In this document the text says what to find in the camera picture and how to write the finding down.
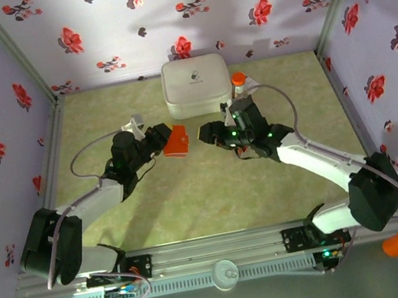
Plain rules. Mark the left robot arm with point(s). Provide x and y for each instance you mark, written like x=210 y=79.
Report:
x=93 y=201

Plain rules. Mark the orange card holder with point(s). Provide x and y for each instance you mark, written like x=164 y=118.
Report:
x=179 y=142

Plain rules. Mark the orange-capped clear bottle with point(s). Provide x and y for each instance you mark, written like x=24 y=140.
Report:
x=238 y=79

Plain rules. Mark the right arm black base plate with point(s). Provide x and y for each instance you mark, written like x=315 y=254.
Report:
x=294 y=240

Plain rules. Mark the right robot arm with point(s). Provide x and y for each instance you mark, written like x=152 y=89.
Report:
x=315 y=160

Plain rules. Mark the white paper tag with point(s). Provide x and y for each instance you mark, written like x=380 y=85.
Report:
x=252 y=82

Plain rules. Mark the long aluminium base rail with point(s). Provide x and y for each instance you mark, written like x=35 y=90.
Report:
x=216 y=249

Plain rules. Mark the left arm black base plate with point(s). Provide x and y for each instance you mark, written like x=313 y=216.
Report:
x=142 y=267

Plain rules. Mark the aluminium side rail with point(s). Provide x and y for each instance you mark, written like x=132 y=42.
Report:
x=48 y=174
x=357 y=122

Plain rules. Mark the white round lid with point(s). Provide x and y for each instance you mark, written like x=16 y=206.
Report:
x=223 y=280

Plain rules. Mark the white zippered case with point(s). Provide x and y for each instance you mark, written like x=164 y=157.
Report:
x=196 y=88

